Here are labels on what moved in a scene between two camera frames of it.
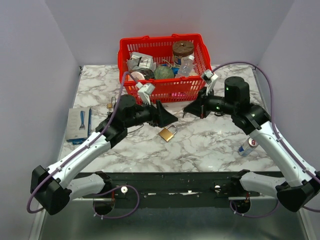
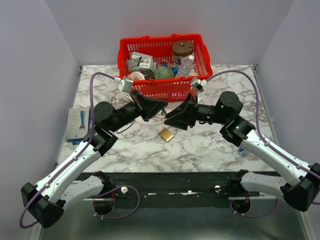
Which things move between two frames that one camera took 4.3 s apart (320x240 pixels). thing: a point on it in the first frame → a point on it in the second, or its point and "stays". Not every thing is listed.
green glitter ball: x=164 y=72 stays
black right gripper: x=194 y=107 → x=190 y=108
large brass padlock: x=166 y=134 stays
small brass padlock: x=110 y=105 stays
